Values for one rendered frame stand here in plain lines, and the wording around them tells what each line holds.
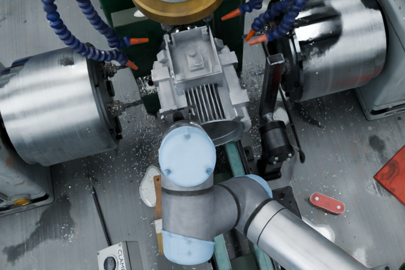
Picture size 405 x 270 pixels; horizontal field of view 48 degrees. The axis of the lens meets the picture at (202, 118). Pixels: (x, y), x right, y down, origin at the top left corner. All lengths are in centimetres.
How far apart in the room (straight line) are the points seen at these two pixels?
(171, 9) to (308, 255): 45
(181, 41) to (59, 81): 27
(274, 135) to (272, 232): 34
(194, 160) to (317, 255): 23
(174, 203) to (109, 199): 62
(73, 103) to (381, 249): 80
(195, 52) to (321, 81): 28
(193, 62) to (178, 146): 41
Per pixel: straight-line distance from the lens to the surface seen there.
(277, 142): 99
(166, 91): 102
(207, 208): 65
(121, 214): 123
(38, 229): 128
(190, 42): 102
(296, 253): 70
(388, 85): 116
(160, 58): 104
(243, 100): 99
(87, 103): 96
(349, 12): 103
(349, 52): 102
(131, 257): 93
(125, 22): 103
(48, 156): 103
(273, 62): 84
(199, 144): 60
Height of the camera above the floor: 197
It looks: 67 degrees down
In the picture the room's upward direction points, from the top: 8 degrees counter-clockwise
